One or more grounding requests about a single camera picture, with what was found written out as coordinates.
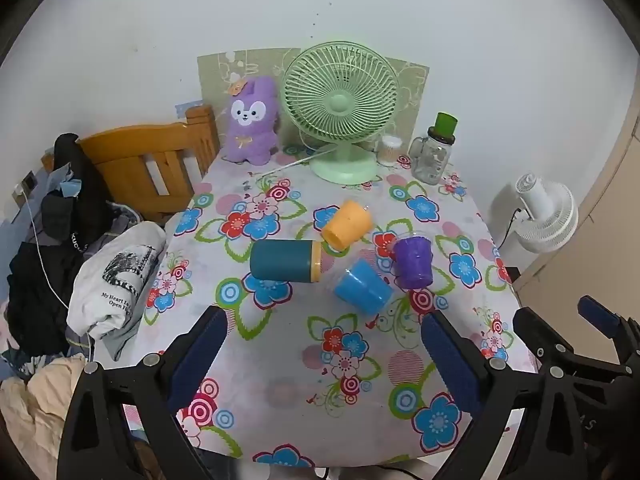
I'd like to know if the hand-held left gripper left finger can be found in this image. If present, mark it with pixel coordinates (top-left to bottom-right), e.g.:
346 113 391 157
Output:
59 305 229 480

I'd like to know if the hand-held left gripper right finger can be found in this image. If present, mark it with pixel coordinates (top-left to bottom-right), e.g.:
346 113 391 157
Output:
421 310 590 480

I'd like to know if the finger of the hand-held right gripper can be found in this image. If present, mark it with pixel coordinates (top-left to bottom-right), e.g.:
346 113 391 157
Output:
577 296 640 364
513 306 640 386

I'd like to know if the purple cup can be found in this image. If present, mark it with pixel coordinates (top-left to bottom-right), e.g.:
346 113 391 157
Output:
392 232 433 291

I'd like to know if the blue cup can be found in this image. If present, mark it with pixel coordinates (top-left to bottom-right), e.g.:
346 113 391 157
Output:
332 258 395 318

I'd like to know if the teal cup with yellow rim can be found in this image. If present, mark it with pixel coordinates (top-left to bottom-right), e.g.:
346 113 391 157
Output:
249 239 323 284

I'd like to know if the orange cup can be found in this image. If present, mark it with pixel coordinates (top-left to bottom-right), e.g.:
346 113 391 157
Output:
320 200 374 252

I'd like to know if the beige wooden cabinet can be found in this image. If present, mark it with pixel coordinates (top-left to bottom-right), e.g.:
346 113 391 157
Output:
512 110 640 331

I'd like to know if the floral tablecloth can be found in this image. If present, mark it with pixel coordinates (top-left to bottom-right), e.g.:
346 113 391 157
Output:
127 145 523 468

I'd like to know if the white floor fan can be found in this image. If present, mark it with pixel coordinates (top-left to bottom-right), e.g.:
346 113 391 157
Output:
492 172 580 253

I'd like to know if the white printed shirt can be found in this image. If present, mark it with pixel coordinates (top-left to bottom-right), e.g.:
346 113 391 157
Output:
66 221 167 341

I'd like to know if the beige cloth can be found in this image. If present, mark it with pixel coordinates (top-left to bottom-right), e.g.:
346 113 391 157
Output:
0 354 101 480

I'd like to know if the pile of clothes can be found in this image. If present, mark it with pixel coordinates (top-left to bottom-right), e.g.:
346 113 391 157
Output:
15 187 96 363

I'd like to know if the dark clothes pile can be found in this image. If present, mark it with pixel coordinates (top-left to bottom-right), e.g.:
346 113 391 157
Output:
5 240 91 361

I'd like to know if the black jacket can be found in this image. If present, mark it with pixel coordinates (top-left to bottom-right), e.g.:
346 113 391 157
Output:
42 132 113 253

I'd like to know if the glass bottle with green lid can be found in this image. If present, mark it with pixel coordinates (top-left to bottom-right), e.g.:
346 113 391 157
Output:
409 112 460 185

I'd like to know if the blue face mask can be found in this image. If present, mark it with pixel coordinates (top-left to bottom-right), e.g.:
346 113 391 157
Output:
55 167 84 199

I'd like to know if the wooden headboard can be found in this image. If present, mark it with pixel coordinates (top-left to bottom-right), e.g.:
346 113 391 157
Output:
42 105 221 221

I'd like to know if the cotton swab jar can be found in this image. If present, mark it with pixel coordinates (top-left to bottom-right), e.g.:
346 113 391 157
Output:
377 135 403 167

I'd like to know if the purple plush toy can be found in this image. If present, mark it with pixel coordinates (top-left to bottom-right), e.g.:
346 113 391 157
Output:
220 76 281 167

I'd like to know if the green desk fan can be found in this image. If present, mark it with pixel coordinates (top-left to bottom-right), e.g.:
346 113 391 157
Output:
282 41 400 186

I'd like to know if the black fan cable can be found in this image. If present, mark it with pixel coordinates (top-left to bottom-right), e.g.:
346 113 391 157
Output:
499 206 524 250

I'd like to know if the white fan cable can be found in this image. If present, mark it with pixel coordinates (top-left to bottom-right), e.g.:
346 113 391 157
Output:
247 147 333 179

